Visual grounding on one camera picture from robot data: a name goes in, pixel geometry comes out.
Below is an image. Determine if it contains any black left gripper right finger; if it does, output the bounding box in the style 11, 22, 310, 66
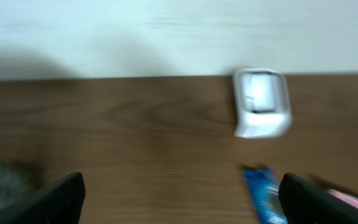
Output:
278, 173, 358, 224

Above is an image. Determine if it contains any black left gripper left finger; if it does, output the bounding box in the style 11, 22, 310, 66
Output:
0, 172, 86, 224

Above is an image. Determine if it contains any blue Oreo cookie pack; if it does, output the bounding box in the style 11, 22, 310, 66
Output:
242, 168, 288, 224

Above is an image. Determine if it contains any red purple snack bag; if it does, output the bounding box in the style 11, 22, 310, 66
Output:
328, 189, 358, 209

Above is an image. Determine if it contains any white barcode scanner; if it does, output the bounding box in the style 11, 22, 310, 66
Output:
232, 68, 292, 139

